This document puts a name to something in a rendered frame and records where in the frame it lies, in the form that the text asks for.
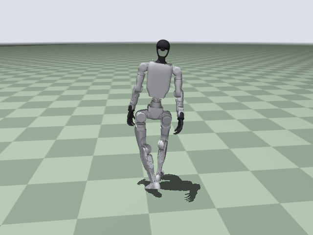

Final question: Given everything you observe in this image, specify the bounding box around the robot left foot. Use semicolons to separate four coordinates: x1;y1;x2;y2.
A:
145;181;161;189

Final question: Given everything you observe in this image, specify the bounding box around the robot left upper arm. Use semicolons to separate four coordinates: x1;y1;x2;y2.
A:
135;63;149;93

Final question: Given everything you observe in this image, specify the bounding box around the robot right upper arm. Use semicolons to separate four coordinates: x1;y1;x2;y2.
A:
172;66;182;97

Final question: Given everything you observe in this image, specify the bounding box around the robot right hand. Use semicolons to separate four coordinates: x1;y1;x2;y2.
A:
174;112;184;134

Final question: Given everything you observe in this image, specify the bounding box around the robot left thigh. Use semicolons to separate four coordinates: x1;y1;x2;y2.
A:
134;109;152;155

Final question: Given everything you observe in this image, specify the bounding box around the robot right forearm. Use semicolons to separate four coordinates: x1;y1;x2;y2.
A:
176;90;185;117

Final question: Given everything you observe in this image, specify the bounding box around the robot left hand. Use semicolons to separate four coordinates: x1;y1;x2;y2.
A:
127;105;135;126

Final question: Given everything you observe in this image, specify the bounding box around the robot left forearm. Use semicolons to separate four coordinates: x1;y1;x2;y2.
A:
128;84;140;110

